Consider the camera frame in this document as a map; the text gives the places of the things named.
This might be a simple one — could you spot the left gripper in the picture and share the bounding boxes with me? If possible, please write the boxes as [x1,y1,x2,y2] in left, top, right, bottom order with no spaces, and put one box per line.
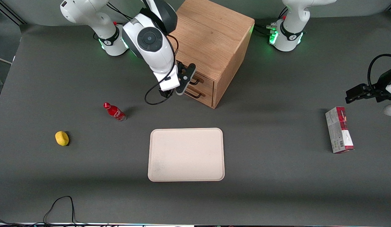
[345,66,391,104]

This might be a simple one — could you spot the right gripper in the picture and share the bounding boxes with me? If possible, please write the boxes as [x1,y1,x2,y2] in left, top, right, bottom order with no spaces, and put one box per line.
[152,61,188,99]

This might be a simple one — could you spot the wooden drawer cabinet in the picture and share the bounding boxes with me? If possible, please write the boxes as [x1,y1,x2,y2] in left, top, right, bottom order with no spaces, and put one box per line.
[165,0,255,109]

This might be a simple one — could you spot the grey and red carton box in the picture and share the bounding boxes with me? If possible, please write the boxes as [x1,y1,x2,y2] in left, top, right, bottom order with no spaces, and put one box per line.
[325,106,355,154]

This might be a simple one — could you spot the red soda bottle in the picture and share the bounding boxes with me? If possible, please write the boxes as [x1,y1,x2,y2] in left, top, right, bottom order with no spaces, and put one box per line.
[103,102,127,122]

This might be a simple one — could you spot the beige rectangular tray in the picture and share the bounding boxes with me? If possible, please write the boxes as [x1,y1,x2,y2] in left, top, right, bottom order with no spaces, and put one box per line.
[147,127,225,182]

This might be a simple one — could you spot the dark grey table mat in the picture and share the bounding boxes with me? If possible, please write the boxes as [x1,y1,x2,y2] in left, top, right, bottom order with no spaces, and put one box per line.
[0,11,391,225]

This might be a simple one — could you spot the yellow lemon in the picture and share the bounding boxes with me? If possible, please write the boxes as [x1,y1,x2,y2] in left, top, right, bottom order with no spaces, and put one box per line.
[55,131,70,147]

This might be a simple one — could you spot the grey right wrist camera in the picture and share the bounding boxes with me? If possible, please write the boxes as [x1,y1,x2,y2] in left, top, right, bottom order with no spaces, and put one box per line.
[175,63,197,96]

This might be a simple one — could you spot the black left wrist camera cable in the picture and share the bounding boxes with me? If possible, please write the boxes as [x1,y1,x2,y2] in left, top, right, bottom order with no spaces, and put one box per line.
[367,54,391,92]

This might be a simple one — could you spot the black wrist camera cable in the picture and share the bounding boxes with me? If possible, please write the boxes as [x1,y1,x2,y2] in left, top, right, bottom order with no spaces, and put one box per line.
[144,33,179,106]
[367,54,391,92]

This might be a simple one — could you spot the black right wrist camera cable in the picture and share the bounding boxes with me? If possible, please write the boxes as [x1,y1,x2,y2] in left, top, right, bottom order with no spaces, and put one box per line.
[144,33,179,106]

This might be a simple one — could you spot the black right arm base cable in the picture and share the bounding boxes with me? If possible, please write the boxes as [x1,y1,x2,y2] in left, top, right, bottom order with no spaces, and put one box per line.
[107,3,133,24]

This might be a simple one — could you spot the black arm base cable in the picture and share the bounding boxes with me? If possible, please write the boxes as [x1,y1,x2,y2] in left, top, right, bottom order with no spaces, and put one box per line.
[107,3,133,24]
[254,6,287,36]

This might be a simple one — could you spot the black left arm base cable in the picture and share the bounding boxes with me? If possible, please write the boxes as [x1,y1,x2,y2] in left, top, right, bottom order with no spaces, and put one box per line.
[254,6,287,36]

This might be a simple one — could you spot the black looped cable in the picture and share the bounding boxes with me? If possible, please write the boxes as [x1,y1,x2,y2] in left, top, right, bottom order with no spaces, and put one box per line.
[43,195,78,225]

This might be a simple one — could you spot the black aluminium frame strut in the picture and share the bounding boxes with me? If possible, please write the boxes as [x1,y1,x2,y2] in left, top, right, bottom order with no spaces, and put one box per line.
[0,3,26,26]

